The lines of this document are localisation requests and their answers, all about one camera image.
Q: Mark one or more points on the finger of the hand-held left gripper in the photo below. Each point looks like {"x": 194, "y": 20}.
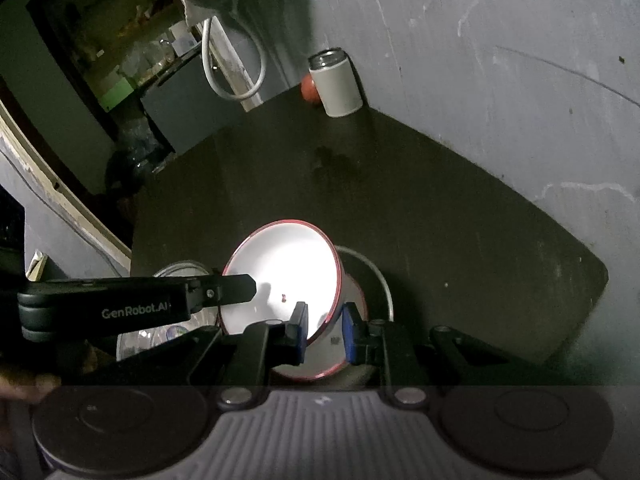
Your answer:
{"x": 135, "y": 307}

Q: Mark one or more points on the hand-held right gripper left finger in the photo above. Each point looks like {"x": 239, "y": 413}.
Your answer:
{"x": 300, "y": 332}

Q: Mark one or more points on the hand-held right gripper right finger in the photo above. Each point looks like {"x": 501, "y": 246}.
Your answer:
{"x": 351, "y": 337}

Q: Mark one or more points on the white bowl with red rim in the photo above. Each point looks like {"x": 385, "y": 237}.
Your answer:
{"x": 325, "y": 355}
{"x": 285, "y": 265}

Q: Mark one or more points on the steel plate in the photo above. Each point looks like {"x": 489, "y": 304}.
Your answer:
{"x": 150, "y": 340}

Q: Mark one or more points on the steel bowl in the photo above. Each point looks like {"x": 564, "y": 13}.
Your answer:
{"x": 382, "y": 290}

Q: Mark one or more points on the person's left hand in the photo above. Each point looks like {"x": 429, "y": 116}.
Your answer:
{"x": 25, "y": 387}

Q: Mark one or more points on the black plastic bag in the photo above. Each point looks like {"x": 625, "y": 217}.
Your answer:
{"x": 137, "y": 155}

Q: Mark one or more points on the green box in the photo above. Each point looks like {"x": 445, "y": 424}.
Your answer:
{"x": 117, "y": 95}

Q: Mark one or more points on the dark cabinet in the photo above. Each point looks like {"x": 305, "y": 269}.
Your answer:
{"x": 190, "y": 110}

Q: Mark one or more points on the red tomato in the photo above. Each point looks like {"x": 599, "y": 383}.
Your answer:
{"x": 308, "y": 89}

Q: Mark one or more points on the white steel thermos flask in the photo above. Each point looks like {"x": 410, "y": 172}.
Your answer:
{"x": 336, "y": 85}

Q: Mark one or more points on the white door frame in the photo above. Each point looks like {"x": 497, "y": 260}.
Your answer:
{"x": 60, "y": 200}

